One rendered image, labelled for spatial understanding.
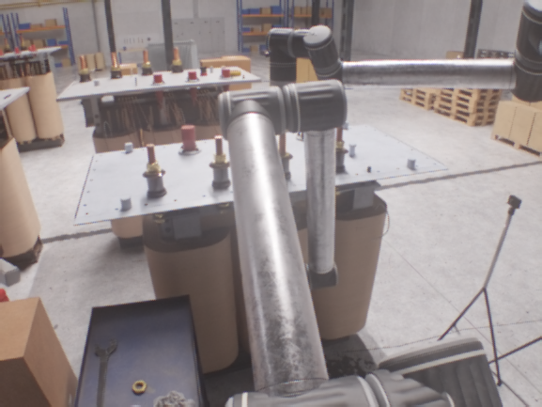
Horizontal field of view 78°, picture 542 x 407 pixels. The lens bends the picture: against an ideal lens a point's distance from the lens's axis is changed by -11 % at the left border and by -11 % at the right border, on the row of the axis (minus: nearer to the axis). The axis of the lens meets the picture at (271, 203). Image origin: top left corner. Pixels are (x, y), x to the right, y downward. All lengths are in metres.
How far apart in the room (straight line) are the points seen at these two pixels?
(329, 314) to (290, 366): 1.65
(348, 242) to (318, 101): 1.05
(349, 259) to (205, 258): 0.79
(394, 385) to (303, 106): 0.75
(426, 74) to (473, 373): 1.01
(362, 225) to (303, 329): 1.32
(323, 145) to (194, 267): 0.89
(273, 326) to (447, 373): 0.30
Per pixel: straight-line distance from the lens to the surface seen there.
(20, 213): 3.68
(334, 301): 2.22
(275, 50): 1.47
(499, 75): 1.41
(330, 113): 1.10
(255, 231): 0.78
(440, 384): 0.67
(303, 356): 0.67
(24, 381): 1.79
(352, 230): 1.95
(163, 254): 1.70
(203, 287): 1.83
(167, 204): 1.46
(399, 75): 1.42
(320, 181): 1.22
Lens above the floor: 2.02
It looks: 28 degrees down
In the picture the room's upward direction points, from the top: straight up
